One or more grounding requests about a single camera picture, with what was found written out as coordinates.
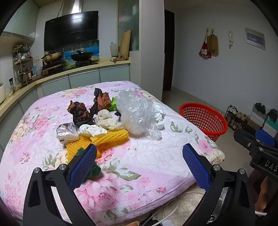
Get black gas stove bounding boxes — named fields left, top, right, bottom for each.
left=75, top=60, right=98, bottom=67

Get yellow foam fruit net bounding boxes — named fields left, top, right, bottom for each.
left=90, top=128, right=129, bottom=146
left=66, top=137, right=102, bottom=164

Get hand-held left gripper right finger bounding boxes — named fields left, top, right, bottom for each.
left=182, top=143, right=255, bottom=226

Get red plastic basket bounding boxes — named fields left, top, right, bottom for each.
left=179, top=103, right=228, bottom=143

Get black shoe rack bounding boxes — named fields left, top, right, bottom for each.
left=224, top=105, right=250, bottom=131

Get white crumpled tissue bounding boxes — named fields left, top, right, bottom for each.
left=79, top=124, right=108, bottom=137

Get silver foil wrapper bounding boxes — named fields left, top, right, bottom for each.
left=56, top=122, right=80, bottom=144

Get group of assorted shoes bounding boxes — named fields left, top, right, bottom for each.
left=226, top=106, right=249, bottom=129

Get golden cooking pot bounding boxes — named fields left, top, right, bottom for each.
left=41, top=51, right=64, bottom=64

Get black induction cooker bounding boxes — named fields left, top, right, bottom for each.
left=42, top=61, right=66, bottom=71

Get white crumpled paper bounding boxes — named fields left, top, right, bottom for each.
left=153, top=103, right=166, bottom=131

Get person's right hand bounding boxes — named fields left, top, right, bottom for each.
left=256, top=176, right=270, bottom=216

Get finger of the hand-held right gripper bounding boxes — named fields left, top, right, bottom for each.
left=233, top=129, right=258, bottom=152
left=256, top=130, right=275, bottom=147

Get white mesh cloth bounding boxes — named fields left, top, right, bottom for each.
left=96, top=110, right=122, bottom=131

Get wooden cutting board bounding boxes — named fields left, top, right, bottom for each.
left=119, top=30, right=132, bottom=59

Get brown paper bag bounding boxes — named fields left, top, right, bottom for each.
left=206, top=30, right=219, bottom=55

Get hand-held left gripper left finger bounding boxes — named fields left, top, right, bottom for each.
left=23, top=143, right=97, bottom=226

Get stack of shoe boxes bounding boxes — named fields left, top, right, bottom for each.
left=248, top=104, right=278, bottom=139

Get dark green fuzzy scrubber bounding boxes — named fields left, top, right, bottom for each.
left=76, top=148, right=103, bottom=180

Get frosted glass panel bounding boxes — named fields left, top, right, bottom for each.
left=118, top=0, right=139, bottom=51

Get white cable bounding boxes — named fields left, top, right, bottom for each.
left=160, top=190, right=206, bottom=226

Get red hanging bag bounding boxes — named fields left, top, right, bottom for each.
left=198, top=30, right=212, bottom=59

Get orange black wrapper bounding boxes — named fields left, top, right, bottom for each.
left=88, top=87, right=112, bottom=119

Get metal spice rack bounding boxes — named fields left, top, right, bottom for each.
left=13, top=45, right=35, bottom=86

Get white rice cooker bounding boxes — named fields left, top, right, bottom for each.
left=0, top=83, right=7, bottom=105

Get green leaf scrap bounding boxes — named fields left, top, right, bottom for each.
left=110, top=97, right=119, bottom=112

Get clear plastic bag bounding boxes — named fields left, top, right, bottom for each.
left=116, top=89, right=163, bottom=140

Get pale green upper cabinets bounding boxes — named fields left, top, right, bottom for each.
left=3, top=0, right=40, bottom=41

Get black wok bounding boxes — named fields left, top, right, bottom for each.
left=71, top=50, right=95, bottom=62

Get pink floral blanket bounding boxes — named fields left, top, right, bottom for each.
left=0, top=80, right=225, bottom=221

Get black range hood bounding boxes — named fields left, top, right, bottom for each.
left=44, top=0, right=99, bottom=52

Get wall electric panel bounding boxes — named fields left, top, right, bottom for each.
left=245, top=27, right=266, bottom=51

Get brown black plastic bag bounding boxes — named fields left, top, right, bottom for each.
left=67, top=100, right=96, bottom=126

